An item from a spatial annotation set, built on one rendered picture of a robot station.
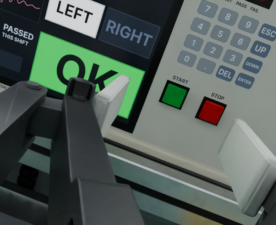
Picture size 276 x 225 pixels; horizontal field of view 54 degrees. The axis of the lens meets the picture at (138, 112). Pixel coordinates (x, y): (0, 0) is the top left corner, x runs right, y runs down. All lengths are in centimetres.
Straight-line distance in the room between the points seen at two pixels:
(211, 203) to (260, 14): 17
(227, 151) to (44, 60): 19
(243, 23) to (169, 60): 7
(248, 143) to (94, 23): 17
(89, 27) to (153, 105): 9
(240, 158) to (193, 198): 11
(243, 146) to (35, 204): 21
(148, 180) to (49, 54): 15
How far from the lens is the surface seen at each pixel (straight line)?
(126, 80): 18
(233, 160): 17
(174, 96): 25
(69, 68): 27
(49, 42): 28
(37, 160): 28
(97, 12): 26
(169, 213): 28
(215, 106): 26
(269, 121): 28
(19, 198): 30
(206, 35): 26
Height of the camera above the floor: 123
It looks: 17 degrees down
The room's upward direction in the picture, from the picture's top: 21 degrees clockwise
